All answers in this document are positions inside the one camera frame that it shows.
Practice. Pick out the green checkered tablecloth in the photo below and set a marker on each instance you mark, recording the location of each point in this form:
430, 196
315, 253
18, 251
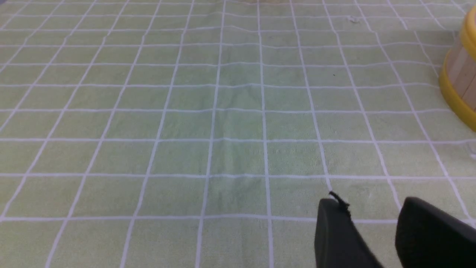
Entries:
203, 133

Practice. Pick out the yellow rimmed wooden steamer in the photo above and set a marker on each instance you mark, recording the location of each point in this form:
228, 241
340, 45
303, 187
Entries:
457, 80

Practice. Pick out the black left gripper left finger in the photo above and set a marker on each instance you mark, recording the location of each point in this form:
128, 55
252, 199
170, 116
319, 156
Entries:
337, 242

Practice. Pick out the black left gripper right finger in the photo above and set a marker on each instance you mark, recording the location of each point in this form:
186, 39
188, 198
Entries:
428, 237

